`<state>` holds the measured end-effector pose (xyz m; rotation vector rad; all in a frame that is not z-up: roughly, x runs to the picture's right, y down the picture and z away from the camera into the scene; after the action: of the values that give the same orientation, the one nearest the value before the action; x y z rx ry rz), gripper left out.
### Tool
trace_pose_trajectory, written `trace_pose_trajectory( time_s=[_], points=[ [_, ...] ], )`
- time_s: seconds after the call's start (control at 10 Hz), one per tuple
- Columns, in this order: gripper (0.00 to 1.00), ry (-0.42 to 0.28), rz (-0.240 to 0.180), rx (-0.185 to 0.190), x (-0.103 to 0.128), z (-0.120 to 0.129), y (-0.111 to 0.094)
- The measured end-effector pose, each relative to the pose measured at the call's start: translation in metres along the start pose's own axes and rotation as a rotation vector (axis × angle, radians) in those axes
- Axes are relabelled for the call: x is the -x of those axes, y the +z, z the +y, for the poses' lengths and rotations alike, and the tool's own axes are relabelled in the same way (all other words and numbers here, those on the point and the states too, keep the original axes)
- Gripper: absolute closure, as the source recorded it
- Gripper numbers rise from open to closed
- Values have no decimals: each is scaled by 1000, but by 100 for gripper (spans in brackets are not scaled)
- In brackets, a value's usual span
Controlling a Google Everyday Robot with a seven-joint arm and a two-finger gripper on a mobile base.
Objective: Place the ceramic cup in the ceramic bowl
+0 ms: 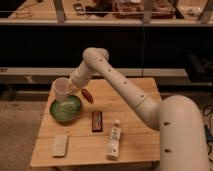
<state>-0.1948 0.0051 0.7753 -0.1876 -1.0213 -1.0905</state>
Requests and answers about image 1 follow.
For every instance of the brown rectangular box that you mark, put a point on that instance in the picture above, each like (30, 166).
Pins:
(97, 121)

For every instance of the dark device on shelf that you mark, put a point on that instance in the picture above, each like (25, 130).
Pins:
(79, 9)

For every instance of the red tray on shelf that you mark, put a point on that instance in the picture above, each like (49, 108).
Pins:
(136, 8)

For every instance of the wooden table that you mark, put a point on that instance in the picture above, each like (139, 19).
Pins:
(138, 143)

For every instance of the white rectangular sponge block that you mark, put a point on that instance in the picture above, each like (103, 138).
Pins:
(60, 145)

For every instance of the red brown oblong object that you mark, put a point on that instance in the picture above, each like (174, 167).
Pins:
(87, 95)

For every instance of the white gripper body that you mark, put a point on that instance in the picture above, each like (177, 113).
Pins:
(76, 83)

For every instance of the green ceramic bowl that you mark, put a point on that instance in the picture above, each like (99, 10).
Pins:
(67, 110)

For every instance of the white tube bottle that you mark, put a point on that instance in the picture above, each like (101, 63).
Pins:
(114, 141)

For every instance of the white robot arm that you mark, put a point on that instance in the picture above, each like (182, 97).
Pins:
(177, 118)

